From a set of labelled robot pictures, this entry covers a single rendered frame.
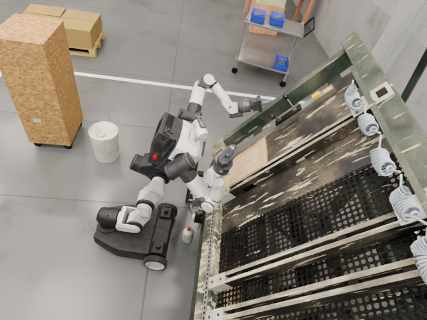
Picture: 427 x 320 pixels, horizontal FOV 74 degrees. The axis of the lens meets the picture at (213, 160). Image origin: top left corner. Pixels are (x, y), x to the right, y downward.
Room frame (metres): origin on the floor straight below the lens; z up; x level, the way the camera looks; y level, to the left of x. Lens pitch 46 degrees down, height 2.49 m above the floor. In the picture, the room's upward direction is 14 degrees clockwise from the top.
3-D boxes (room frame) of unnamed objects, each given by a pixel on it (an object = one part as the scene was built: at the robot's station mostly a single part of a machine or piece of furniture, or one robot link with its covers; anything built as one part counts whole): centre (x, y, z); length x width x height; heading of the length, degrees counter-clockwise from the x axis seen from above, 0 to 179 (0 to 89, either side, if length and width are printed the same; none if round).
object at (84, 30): (4.33, 2.90, 0.21); 1.20 x 0.87 x 0.42; 98
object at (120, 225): (1.24, 0.57, 0.28); 0.21 x 0.20 x 0.13; 95
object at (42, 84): (2.25, 1.83, 0.63); 0.50 x 0.42 x 1.25; 11
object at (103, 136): (2.14, 1.20, 0.24); 0.32 x 0.30 x 0.47; 11
